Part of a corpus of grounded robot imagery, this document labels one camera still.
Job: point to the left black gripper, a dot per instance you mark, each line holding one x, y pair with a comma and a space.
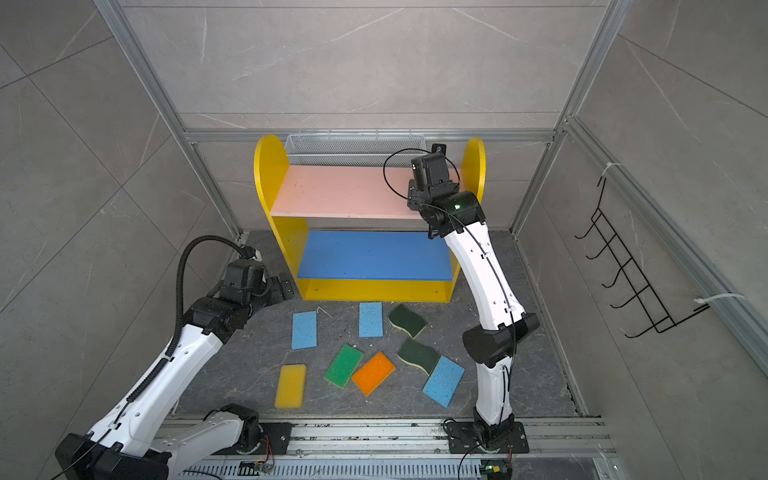
276, 294

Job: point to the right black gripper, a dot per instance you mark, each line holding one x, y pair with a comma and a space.
415, 199

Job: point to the blue sponge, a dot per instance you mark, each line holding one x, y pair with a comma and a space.
443, 382
304, 330
370, 320

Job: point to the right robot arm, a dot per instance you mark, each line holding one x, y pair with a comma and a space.
457, 217

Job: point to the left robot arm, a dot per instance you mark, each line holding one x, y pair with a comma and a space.
124, 443

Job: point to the yellow shelf pink blue boards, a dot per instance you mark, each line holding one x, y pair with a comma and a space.
344, 234

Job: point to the yellow sponge front left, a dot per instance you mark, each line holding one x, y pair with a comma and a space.
291, 385

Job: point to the bright green sponge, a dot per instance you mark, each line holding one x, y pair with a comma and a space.
343, 366

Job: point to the dark green sponge upper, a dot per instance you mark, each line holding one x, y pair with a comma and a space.
404, 319

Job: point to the dark green sponge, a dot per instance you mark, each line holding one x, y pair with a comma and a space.
418, 355
404, 319

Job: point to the orange sponge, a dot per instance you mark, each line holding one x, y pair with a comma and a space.
373, 373

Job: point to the metal mesh basket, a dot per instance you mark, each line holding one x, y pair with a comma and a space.
353, 150

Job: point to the dark green sponge lower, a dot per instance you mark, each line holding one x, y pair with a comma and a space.
418, 355

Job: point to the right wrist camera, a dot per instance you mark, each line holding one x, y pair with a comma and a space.
439, 148

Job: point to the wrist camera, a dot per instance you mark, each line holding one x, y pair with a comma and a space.
249, 253
439, 148

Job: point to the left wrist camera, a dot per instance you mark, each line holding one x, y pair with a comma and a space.
249, 253

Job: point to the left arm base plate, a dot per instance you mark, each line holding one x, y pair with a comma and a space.
270, 438

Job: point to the aluminium mounting rail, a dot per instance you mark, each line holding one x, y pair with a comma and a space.
560, 448

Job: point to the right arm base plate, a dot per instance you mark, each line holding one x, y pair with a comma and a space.
467, 437

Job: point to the black wire hook rack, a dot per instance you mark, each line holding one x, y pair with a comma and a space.
628, 269

